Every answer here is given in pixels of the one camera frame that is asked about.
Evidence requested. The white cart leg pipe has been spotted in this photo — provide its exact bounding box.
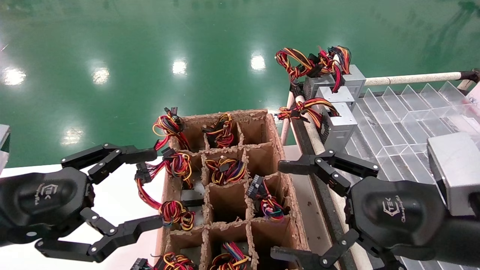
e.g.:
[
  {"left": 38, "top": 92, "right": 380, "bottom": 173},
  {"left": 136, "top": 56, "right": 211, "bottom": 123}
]
[{"left": 280, "top": 92, "right": 296, "bottom": 146}]

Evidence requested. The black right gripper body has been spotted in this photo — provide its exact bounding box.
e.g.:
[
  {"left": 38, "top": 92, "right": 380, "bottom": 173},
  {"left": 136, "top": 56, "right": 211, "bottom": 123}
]
[{"left": 345, "top": 176, "right": 480, "bottom": 263}]

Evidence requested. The grey shelf corner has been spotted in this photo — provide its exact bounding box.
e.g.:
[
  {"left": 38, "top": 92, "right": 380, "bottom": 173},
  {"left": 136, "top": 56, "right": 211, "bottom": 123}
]
[{"left": 0, "top": 124, "right": 11, "bottom": 175}]

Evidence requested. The clear acrylic divider tray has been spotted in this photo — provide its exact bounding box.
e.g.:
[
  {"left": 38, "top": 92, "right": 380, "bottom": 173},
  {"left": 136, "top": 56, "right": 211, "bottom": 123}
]
[{"left": 351, "top": 81, "right": 480, "bottom": 270}]

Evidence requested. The brown cardboard divider box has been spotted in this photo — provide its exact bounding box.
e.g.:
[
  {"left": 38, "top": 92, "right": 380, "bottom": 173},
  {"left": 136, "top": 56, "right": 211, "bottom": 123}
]
[{"left": 156, "top": 109, "right": 315, "bottom": 270}]

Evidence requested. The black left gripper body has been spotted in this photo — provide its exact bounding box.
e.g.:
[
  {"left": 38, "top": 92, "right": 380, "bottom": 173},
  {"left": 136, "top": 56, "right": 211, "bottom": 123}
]
[{"left": 0, "top": 167, "right": 95, "bottom": 248}]

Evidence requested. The wire harness bundle left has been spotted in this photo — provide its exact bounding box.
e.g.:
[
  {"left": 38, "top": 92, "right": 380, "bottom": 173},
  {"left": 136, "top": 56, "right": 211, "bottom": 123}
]
[{"left": 130, "top": 252, "right": 198, "bottom": 270}]

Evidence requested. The wire harness bundle right-centre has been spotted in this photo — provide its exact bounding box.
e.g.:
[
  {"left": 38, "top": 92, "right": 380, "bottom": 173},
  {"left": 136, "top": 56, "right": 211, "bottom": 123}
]
[{"left": 161, "top": 147, "right": 194, "bottom": 189}]

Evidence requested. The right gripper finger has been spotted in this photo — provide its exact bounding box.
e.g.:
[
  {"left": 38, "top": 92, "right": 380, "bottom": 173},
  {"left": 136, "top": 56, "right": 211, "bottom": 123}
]
[
  {"left": 278, "top": 149, "right": 379, "bottom": 197},
  {"left": 271, "top": 228, "right": 407, "bottom": 270}
]

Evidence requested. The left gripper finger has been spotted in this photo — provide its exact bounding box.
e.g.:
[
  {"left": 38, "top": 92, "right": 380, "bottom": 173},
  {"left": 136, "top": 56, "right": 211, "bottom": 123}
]
[
  {"left": 35, "top": 207, "right": 164, "bottom": 263},
  {"left": 61, "top": 144, "right": 158, "bottom": 185}
]

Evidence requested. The wire harness bundle middle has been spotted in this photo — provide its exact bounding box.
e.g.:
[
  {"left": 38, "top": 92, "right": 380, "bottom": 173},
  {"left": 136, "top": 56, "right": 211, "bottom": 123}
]
[{"left": 135, "top": 162, "right": 206, "bottom": 232}]

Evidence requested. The wire harness bundle far right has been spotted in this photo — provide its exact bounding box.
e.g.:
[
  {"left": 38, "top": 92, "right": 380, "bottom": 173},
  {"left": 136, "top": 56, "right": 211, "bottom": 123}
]
[{"left": 152, "top": 107, "right": 191, "bottom": 151}]

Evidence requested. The beige ledge board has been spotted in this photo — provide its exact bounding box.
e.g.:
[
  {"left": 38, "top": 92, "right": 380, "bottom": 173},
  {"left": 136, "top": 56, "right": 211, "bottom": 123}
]
[{"left": 283, "top": 145, "right": 338, "bottom": 270}]

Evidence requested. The grey power supply with cables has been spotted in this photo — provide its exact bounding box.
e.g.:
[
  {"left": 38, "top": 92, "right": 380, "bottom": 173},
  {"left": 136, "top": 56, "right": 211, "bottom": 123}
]
[
  {"left": 202, "top": 113, "right": 236, "bottom": 148},
  {"left": 209, "top": 242, "right": 251, "bottom": 270},
  {"left": 276, "top": 48, "right": 336, "bottom": 99},
  {"left": 246, "top": 174, "right": 286, "bottom": 222},
  {"left": 205, "top": 157, "right": 247, "bottom": 185},
  {"left": 328, "top": 46, "right": 366, "bottom": 102},
  {"left": 307, "top": 51, "right": 356, "bottom": 109},
  {"left": 277, "top": 98, "right": 359, "bottom": 152}
]

